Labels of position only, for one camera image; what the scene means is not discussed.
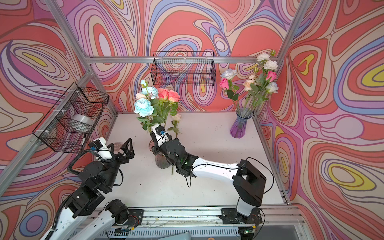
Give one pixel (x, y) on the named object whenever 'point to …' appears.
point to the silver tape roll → (83, 119)
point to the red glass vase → (161, 161)
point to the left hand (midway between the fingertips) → (124, 140)
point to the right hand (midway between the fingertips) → (152, 136)
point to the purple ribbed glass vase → (238, 129)
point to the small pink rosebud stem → (175, 118)
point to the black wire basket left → (70, 124)
